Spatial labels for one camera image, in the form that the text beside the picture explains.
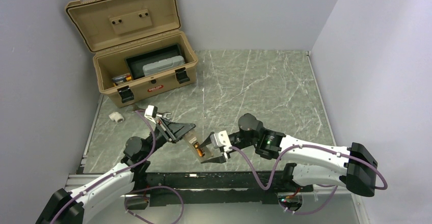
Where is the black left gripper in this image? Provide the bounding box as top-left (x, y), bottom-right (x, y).
top-left (142, 116), bottom-right (196, 159)

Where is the orange AAA battery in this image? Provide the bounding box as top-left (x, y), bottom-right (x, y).
top-left (193, 142), bottom-right (205, 157)

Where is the white remote control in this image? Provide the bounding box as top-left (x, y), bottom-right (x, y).
top-left (184, 130), bottom-right (214, 164)

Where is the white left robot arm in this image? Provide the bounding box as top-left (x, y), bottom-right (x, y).
top-left (36, 118), bottom-right (196, 223)

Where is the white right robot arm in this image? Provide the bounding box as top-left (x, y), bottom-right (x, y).
top-left (193, 114), bottom-right (379, 197)

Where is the pack of batteries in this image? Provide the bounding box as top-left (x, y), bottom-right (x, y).
top-left (112, 73), bottom-right (132, 86)

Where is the silver open-end wrench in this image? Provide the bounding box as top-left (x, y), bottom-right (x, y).
top-left (130, 104), bottom-right (172, 120)

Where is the white plastic pipe fitting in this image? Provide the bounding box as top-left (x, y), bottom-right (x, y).
top-left (109, 111), bottom-right (124, 123)

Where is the grey plastic case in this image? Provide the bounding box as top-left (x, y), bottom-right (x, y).
top-left (142, 55), bottom-right (185, 76)

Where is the black tray in toolbox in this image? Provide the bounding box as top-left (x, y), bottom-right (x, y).
top-left (125, 44), bottom-right (186, 79)

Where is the tan plastic toolbox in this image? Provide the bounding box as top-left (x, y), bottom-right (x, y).
top-left (65, 0), bottom-right (198, 107)

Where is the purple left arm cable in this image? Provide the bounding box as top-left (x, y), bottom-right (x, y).
top-left (49, 110), bottom-right (184, 224)

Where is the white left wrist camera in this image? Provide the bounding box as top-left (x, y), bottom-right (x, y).
top-left (144, 105), bottom-right (157, 121)

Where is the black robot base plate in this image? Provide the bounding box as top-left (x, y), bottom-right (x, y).
top-left (130, 171), bottom-right (313, 207)

